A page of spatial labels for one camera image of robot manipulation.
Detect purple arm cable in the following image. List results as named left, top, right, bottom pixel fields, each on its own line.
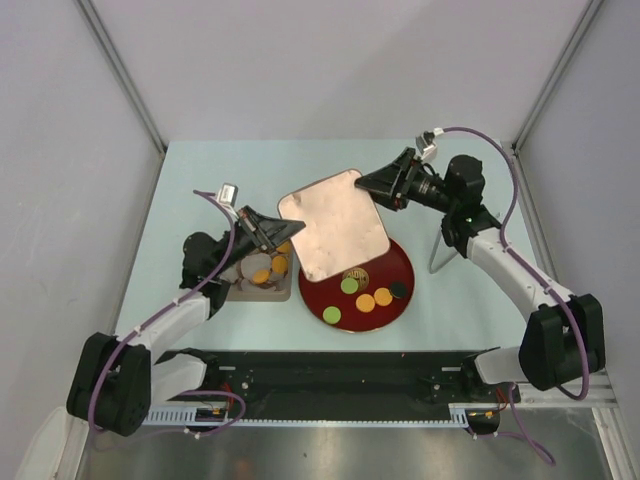
left=87, top=188, right=246, bottom=436
left=442, top=125, right=591, bottom=466

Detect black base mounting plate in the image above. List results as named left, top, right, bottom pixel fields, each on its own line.
left=149, top=349, right=521, bottom=421

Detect black round cookie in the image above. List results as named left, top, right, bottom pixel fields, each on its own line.
left=389, top=281, right=408, bottom=299

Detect tan square tin lid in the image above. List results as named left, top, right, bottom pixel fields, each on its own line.
left=278, top=169, right=391, bottom=283

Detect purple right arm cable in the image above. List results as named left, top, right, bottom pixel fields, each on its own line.
left=442, top=125, right=591, bottom=466

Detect green round cookie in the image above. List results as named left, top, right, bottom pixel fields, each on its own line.
left=340, top=277, right=360, bottom=295
left=322, top=306, right=342, bottom=325

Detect white cable duct left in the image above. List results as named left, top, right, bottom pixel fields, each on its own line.
left=142, top=405, right=229, bottom=427

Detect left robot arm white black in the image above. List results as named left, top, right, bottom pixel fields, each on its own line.
left=65, top=206, right=305, bottom=437

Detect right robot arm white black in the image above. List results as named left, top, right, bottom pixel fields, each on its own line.
left=355, top=148, right=606, bottom=401

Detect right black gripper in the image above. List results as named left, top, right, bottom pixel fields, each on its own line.
left=356, top=147, right=457, bottom=214

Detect metal tongs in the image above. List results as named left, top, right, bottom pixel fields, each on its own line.
left=427, top=231, right=458, bottom=275

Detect orange round cookie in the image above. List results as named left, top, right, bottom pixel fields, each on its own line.
left=373, top=288, right=394, bottom=307
left=252, top=269, right=271, bottom=284
left=271, top=255, right=289, bottom=275
left=355, top=294, right=376, bottom=313
left=277, top=242, right=292, bottom=254

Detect tan square tin box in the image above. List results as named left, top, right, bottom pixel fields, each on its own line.
left=220, top=248, right=294, bottom=302

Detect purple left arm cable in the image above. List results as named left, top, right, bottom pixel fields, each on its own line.
left=87, top=188, right=246, bottom=436

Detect round red lacquer tray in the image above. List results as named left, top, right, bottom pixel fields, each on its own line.
left=298, top=240, right=415, bottom=333

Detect white cable duct right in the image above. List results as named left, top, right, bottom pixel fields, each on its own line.
left=449, top=403, right=505, bottom=428

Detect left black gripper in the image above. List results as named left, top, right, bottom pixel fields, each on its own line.
left=211, top=206, right=304, bottom=277

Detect white cable duct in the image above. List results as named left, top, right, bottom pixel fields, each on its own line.
left=449, top=403, right=505, bottom=428
left=142, top=405, right=229, bottom=427

